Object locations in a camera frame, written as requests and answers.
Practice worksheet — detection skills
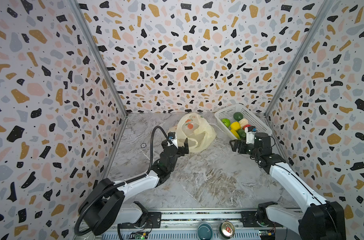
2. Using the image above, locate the teal round cup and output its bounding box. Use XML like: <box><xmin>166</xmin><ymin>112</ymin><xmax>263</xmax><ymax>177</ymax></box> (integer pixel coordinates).
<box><xmin>197</xmin><ymin>223</ymin><xmax>214</xmax><ymax>240</ymax></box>

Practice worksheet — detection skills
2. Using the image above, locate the right green circuit board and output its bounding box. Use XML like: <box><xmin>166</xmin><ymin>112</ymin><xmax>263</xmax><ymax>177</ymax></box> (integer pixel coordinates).
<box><xmin>259</xmin><ymin>230</ymin><xmax>276</xmax><ymax>240</ymax></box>

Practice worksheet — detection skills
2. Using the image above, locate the white plastic mesh basket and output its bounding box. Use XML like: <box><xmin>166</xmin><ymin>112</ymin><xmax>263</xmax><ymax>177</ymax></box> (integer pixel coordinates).
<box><xmin>215</xmin><ymin>104</ymin><xmax>273</xmax><ymax>140</ymax></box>

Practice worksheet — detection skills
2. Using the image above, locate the metal drink can top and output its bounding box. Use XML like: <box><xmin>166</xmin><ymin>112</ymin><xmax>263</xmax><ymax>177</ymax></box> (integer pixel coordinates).
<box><xmin>219</xmin><ymin>221</ymin><xmax>235</xmax><ymax>240</ymax></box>

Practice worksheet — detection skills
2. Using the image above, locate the black corrugated cable conduit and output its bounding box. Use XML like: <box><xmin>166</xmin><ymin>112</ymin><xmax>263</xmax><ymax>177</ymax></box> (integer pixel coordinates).
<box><xmin>73</xmin><ymin>125</ymin><xmax>170</xmax><ymax>237</ymax></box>

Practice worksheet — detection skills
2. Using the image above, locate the green yellow mango fruit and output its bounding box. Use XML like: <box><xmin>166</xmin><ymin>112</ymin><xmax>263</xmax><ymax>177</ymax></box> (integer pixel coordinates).
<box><xmin>231</xmin><ymin>129</ymin><xmax>241</xmax><ymax>140</ymax></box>

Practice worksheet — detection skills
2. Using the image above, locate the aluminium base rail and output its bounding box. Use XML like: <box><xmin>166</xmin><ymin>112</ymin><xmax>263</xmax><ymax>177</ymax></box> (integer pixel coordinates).
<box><xmin>73</xmin><ymin>208</ymin><xmax>325</xmax><ymax>240</ymax></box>

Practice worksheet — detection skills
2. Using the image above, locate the yellow lemon fruit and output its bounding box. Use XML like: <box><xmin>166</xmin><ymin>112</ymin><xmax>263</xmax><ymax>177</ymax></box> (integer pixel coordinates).
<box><xmin>230</xmin><ymin>122</ymin><xmax>242</xmax><ymax>131</ymax></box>

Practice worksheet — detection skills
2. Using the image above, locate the beige pear fruit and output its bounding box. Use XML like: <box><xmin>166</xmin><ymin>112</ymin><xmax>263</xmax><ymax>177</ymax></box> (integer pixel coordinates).
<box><xmin>238</xmin><ymin>118</ymin><xmax>249</xmax><ymax>127</ymax></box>

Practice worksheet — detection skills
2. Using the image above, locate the dark green fruit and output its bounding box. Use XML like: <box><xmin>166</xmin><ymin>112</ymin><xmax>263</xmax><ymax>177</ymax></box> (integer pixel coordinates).
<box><xmin>237</xmin><ymin>129</ymin><xmax>247</xmax><ymax>140</ymax></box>

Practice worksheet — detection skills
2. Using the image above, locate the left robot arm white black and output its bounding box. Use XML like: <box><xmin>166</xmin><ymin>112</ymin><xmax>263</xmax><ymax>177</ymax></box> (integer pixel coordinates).
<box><xmin>74</xmin><ymin>140</ymin><xmax>190</xmax><ymax>236</ymax></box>

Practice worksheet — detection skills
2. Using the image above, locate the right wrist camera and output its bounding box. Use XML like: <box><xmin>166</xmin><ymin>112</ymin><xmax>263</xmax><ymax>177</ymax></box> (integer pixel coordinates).
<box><xmin>245</xmin><ymin>126</ymin><xmax>257</xmax><ymax>144</ymax></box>

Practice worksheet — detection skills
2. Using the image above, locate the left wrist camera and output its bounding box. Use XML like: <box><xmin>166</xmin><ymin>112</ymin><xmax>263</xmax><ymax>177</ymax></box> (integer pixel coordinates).
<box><xmin>166</xmin><ymin>132</ymin><xmax>178</xmax><ymax>148</ymax></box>

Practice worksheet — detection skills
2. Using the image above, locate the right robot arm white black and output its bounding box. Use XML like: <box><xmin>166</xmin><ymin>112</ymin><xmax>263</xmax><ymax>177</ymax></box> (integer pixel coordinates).
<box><xmin>230</xmin><ymin>133</ymin><xmax>346</xmax><ymax>240</ymax></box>

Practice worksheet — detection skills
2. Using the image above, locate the left green circuit board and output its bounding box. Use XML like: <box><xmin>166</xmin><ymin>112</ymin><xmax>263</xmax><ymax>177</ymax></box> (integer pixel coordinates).
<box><xmin>127</xmin><ymin>231</ymin><xmax>149</xmax><ymax>240</ymax></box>

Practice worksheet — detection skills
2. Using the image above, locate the yellow plastic bag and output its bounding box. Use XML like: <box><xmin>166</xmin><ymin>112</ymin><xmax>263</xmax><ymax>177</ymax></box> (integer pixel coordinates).
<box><xmin>168</xmin><ymin>113</ymin><xmax>217</xmax><ymax>153</ymax></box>

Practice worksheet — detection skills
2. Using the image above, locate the bright green round fruit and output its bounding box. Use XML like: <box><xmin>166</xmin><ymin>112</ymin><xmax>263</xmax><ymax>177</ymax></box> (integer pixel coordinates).
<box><xmin>221</xmin><ymin>119</ymin><xmax>231</xmax><ymax>128</ymax></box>

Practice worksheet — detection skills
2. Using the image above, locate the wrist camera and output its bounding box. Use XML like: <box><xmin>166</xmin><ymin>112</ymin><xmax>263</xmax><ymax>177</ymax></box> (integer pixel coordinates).
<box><xmin>245</xmin><ymin>126</ymin><xmax>257</xmax><ymax>144</ymax></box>
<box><xmin>166</xmin><ymin>132</ymin><xmax>178</xmax><ymax>148</ymax></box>

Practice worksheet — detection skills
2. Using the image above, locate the green circuit board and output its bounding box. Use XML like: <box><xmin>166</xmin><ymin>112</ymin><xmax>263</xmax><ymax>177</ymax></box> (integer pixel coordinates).
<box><xmin>127</xmin><ymin>231</ymin><xmax>149</xmax><ymax>240</ymax></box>
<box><xmin>259</xmin><ymin>230</ymin><xmax>276</xmax><ymax>240</ymax></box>

